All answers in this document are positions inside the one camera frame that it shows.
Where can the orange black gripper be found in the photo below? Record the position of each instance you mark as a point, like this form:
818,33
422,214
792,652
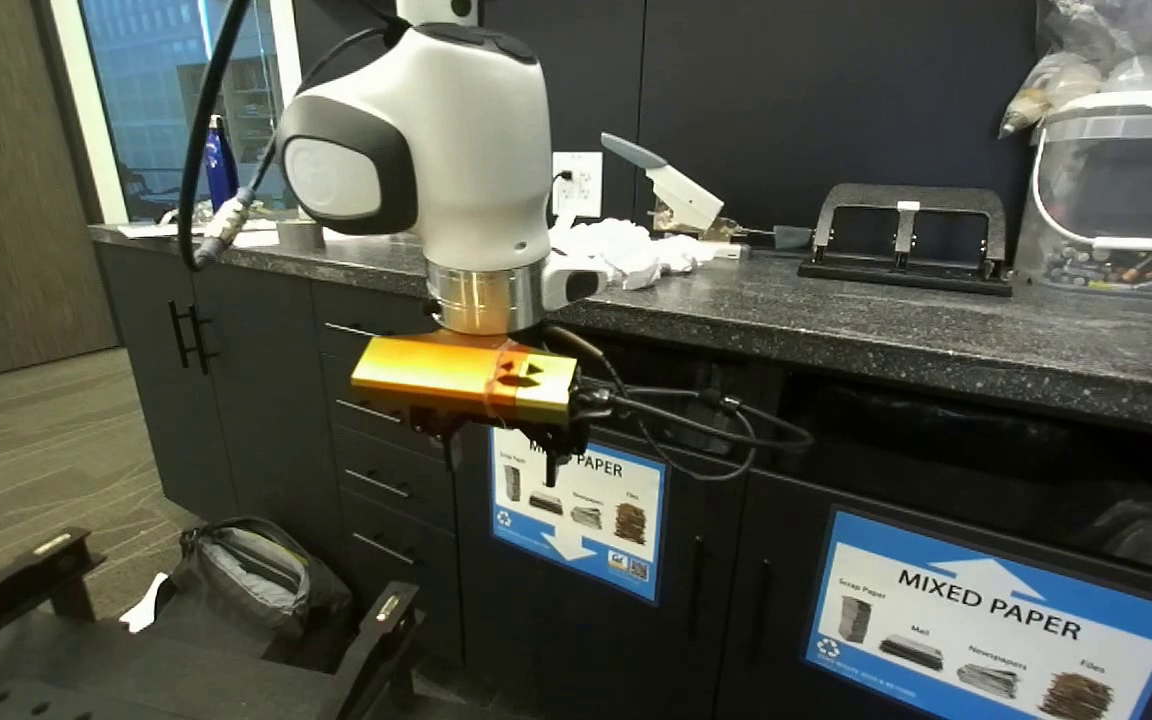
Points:
442,382

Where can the white paper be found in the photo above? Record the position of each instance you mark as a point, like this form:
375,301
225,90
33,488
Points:
627,252
139,617

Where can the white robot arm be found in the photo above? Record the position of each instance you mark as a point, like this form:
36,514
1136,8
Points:
447,139

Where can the left mixed paper sign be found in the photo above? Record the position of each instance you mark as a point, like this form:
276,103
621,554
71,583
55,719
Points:
598,514

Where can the mixed paper sign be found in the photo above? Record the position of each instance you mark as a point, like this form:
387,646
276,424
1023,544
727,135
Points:
978,636
598,514

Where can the grey black backpack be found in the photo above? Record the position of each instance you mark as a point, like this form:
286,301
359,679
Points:
253,588

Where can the blue water bottle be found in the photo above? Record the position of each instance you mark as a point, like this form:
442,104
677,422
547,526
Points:
217,163

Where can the white paper on floor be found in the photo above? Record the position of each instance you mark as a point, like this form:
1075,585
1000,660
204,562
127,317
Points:
139,617

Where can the black hole punch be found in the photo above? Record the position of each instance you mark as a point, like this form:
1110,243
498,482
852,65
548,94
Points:
906,267

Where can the right mixed paper sign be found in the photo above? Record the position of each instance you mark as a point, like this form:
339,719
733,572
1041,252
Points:
978,636

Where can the clear plastic storage bin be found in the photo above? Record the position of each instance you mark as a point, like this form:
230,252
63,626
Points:
1090,199

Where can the plastic bag on bin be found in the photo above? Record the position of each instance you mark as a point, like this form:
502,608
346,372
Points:
1085,46

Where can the white double wall outlet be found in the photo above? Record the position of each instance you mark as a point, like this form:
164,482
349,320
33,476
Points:
579,187

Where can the black cart frame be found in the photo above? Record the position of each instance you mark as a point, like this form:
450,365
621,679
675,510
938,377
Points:
63,660

